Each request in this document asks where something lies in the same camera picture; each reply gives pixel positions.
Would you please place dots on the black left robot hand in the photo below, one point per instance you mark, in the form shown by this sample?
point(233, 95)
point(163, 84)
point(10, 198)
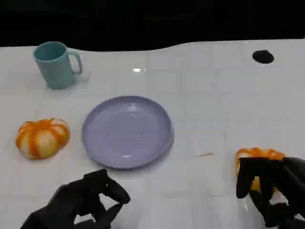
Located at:
point(71, 202)

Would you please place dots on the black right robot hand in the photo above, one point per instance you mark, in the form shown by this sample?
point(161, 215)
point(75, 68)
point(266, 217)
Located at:
point(288, 181)

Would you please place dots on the orange and white bread roll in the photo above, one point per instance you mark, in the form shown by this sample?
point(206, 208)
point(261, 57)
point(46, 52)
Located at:
point(41, 139)
point(257, 152)

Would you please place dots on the lilac plate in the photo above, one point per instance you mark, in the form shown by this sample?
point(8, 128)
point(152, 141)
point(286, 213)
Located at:
point(126, 133)

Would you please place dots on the black round table grommet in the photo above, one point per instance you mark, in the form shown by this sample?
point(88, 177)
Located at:
point(262, 56)

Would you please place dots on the pale green mug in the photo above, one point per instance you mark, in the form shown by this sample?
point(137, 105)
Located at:
point(56, 69)

